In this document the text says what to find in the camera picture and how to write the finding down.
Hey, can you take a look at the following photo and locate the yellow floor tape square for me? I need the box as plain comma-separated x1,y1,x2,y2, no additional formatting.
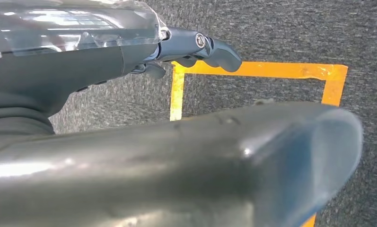
169,60,349,227

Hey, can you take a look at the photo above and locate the silver robot body shell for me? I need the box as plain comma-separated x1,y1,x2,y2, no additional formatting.
0,102,364,227

